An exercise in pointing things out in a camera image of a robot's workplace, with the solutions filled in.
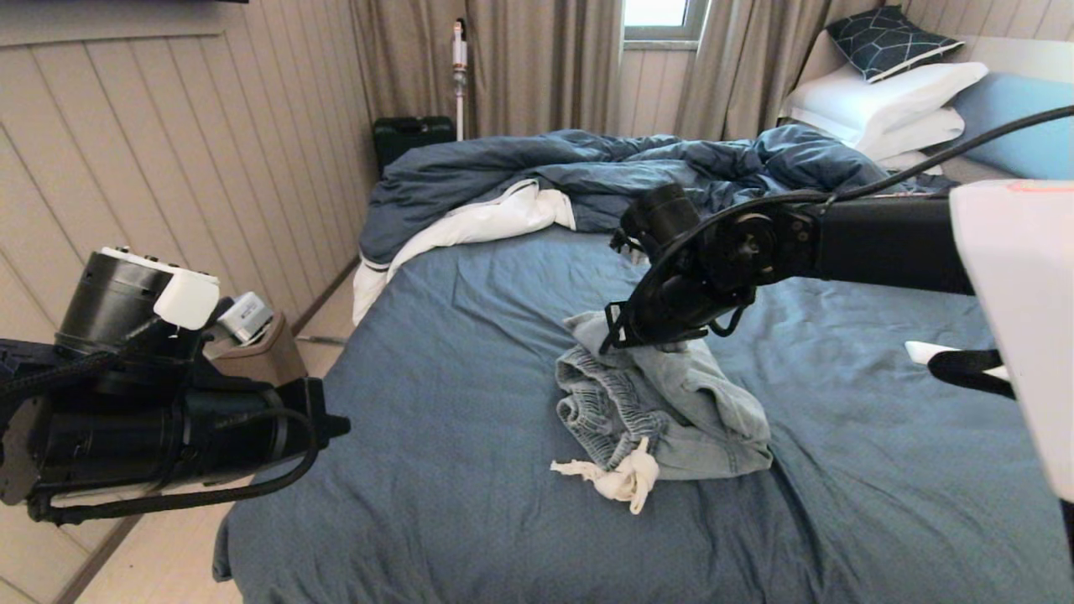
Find light blue denim shorts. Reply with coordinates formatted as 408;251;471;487
550;310;774;515

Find brown trash bin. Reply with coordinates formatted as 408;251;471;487
206;315;309;387

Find bed with blue sheet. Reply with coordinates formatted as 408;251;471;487
211;176;1074;604

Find dark blue crumpled duvet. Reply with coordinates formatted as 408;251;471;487
359;124;932;265

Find white bed linen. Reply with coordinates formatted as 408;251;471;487
352;178;576;326

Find white flat bar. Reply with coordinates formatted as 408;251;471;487
905;340;1008;378

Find beige curtain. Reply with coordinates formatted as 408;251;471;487
674;0;882;142
348;0;623;140

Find large white pillow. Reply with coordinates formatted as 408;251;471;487
780;61;991;148

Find black hard case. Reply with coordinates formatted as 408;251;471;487
373;116;456;175

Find grey framed window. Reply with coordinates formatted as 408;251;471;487
623;0;710;49

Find white stick vacuum cleaner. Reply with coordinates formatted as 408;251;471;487
451;19;468;142

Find dark patterned cushion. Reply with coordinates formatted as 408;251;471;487
826;5;966;83

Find light blue headboard pad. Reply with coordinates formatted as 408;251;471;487
952;71;1074;181

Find beige bed headboard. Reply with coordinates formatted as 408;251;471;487
797;28;1074;181

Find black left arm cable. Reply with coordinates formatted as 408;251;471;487
25;407;324;526

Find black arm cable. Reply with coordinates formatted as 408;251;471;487
25;407;324;526
600;105;1074;350

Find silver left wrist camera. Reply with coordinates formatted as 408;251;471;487
220;292;275;345

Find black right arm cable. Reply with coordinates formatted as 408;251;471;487
600;105;1074;350

